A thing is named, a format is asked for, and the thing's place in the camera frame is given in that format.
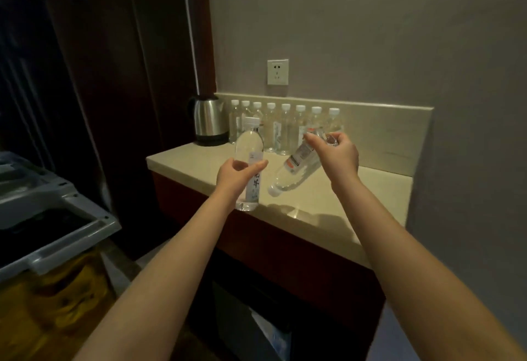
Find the person's right hand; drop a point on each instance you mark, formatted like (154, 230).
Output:
(339, 161)

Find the person's left hand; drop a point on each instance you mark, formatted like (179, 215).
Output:
(230, 179)

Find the person's right thumb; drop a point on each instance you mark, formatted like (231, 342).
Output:
(313, 141)

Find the person's left thumb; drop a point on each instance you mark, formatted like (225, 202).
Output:
(256, 165)

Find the blue print clear water bottle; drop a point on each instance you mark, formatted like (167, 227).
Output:
(248, 142)

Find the red label clear water bottle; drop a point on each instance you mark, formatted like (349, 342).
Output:
(294, 163)

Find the person's right forearm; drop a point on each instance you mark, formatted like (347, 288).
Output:
(411, 274)

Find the person's left forearm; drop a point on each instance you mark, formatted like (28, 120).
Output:
(164, 282)

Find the row of white-capped water bottles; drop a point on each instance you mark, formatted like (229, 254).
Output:
(284, 130)

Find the stainless steel electric kettle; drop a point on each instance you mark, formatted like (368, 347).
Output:
(209, 120)

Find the beige stone backsplash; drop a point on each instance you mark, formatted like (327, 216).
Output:
(383, 134)

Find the dark red wooden cabinet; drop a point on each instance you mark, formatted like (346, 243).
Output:
(296, 266)

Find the black mini fridge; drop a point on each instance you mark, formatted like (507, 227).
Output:
(243, 323)

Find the grey plastic housekeeping cart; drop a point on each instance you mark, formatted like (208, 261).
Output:
(45, 212)

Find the yellow cart bag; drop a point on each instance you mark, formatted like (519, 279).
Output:
(49, 315)

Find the white wall power socket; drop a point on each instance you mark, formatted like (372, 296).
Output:
(278, 72)

